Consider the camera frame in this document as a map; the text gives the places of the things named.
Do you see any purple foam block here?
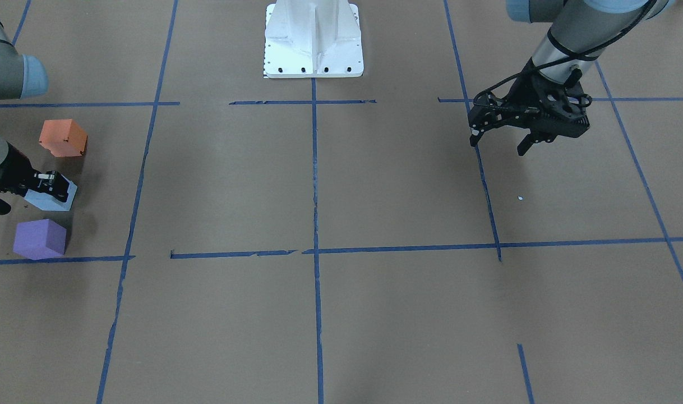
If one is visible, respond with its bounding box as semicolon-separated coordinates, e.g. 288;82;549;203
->
12;218;67;260

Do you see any light blue foam block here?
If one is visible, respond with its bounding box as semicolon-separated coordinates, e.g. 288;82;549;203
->
23;171;78;212

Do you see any orange foam block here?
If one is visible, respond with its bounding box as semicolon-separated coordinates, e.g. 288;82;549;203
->
38;118;88;158

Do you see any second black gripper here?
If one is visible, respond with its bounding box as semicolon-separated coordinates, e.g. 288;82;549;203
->
469;61;592;157

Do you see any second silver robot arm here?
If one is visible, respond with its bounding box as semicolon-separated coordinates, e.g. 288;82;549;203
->
468;1;671;156

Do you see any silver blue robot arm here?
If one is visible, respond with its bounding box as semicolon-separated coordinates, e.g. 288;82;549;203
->
0;19;77;215

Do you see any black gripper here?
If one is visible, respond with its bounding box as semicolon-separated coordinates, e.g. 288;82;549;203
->
0;145;70;215

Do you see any brown paper table cover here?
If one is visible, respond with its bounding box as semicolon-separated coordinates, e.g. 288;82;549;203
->
0;1;683;403

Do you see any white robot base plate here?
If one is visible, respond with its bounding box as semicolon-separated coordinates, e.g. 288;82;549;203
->
263;1;364;79

